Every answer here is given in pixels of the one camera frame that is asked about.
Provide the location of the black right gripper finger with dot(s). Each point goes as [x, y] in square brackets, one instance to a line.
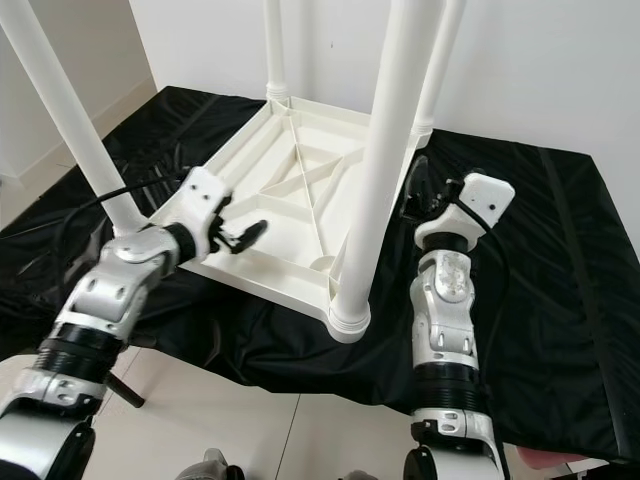
[417, 185]
[452, 188]

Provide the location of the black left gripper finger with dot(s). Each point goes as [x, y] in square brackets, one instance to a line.
[256, 229]
[240, 247]

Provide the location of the white plastic table top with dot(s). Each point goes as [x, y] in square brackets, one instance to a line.
[290, 200]

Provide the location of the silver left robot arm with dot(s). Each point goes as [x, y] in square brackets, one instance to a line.
[110, 290]

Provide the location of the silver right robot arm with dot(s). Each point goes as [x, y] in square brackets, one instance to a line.
[450, 320]

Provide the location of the black table cloth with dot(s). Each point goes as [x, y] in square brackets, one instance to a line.
[560, 330]

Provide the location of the black metal table leg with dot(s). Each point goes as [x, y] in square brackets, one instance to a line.
[128, 393]

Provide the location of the grey left robot leg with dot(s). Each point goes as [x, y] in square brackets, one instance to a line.
[208, 466]

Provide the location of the grey robot leg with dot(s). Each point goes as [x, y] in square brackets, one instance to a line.
[208, 466]
[360, 476]

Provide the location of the grey right robot leg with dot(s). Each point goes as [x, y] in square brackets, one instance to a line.
[360, 476]

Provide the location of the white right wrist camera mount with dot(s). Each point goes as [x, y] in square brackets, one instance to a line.
[470, 205]

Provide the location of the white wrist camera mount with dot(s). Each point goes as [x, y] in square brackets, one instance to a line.
[470, 205]
[203, 205]

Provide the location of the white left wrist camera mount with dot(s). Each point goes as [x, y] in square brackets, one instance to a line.
[203, 205]

